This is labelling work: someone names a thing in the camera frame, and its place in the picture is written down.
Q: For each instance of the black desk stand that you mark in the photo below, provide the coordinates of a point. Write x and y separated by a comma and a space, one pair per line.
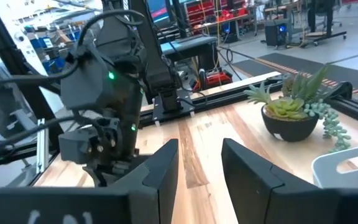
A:
319, 34

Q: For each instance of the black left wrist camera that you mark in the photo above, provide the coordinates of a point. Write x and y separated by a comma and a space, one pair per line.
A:
76, 146

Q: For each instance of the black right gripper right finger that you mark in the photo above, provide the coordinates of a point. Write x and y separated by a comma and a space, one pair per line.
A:
253, 193

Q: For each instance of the red device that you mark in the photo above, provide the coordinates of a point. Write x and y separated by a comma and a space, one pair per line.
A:
216, 79

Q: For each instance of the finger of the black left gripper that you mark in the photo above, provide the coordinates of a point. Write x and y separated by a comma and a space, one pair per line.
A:
129, 166
102, 175

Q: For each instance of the silver aluminium bracket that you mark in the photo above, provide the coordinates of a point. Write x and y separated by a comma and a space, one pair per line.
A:
42, 146

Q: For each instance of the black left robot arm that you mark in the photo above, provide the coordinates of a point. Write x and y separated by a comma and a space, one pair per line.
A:
157, 71

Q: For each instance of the computer screen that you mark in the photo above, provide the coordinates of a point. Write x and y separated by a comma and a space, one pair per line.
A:
158, 11

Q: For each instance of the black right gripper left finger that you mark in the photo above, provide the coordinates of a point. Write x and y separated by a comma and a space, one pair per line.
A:
154, 193

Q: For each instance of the black floor mat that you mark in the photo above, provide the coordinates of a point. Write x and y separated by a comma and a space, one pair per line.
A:
291, 63

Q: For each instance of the black aluminium rig frame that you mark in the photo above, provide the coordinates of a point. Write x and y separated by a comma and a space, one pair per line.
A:
11, 62

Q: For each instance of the black computer tower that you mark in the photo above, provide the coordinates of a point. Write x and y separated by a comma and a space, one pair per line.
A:
275, 34

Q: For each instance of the succulent plant in black bowl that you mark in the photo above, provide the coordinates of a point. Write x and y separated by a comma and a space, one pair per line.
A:
291, 127

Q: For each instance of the gray desk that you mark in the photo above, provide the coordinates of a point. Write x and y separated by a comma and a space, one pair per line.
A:
191, 43

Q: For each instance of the white plastic bin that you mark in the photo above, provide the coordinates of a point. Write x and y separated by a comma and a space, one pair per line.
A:
328, 174

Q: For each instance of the red storage bins shelf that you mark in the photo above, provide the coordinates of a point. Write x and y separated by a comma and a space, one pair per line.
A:
210, 9

